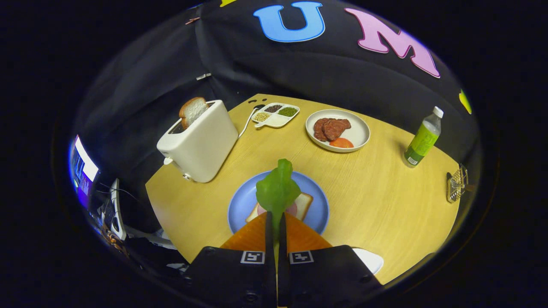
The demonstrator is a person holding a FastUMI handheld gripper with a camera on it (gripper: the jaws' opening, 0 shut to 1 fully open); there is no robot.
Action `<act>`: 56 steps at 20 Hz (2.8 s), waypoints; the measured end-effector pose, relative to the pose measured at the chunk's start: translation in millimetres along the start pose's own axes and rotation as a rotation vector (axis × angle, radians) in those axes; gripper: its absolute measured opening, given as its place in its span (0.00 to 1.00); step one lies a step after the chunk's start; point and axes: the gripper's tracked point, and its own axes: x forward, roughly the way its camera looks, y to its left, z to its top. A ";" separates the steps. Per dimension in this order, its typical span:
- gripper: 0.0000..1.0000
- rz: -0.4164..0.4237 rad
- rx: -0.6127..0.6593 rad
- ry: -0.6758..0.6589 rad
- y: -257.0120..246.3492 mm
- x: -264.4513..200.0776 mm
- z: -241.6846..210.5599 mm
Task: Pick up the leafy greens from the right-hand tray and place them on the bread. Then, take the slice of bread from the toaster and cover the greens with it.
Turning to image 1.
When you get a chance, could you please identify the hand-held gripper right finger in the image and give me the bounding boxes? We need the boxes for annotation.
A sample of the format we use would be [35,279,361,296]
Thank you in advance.
[278,213,384,308]

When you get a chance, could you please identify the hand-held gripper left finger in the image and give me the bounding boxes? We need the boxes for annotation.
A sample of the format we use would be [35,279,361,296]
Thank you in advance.
[182,212,278,308]

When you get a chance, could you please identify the green lettuce leaf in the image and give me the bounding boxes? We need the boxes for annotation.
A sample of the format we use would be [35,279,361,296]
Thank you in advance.
[256,159,301,227]

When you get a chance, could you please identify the toasted bread slice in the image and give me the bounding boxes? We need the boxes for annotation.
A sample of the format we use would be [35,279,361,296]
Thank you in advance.
[179,97,209,130]

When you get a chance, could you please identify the pink ham slice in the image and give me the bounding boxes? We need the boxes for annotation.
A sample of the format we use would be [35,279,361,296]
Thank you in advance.
[256,202,298,218]

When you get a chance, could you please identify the blue round plate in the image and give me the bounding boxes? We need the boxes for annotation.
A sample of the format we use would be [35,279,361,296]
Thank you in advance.
[227,171,330,236]

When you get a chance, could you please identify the white bread slice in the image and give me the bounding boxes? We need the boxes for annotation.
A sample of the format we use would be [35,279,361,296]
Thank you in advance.
[245,192,314,223]

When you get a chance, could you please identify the small white oval plate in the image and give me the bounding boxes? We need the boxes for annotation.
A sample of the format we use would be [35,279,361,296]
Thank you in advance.
[352,248,384,275]

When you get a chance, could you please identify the white toaster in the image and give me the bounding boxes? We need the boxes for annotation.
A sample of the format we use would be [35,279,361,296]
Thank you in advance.
[156,100,239,184]

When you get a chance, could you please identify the white sectioned condiment dish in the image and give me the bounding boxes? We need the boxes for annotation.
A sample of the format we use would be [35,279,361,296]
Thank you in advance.
[252,103,300,129]

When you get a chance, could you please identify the white round plate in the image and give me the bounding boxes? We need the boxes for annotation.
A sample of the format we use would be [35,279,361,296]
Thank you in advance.
[305,109,371,153]

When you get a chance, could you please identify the white device with dark panel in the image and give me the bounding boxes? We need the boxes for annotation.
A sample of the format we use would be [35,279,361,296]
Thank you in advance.
[103,179,127,241]

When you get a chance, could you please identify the black backdrop cloth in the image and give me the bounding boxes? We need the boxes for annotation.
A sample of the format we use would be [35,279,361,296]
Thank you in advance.
[71,0,478,231]

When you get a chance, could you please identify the green label plastic bottle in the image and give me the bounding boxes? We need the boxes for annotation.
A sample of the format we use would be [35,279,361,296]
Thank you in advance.
[403,106,444,168]

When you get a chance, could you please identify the lit computer monitor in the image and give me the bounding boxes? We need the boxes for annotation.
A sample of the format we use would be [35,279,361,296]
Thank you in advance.
[68,135,100,206]

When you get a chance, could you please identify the white toaster cable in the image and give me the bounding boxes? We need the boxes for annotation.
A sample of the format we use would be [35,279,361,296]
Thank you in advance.
[238,104,266,138]

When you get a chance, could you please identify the wire cutlery basket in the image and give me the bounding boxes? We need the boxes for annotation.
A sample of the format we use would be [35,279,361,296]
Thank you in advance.
[446,165,469,203]

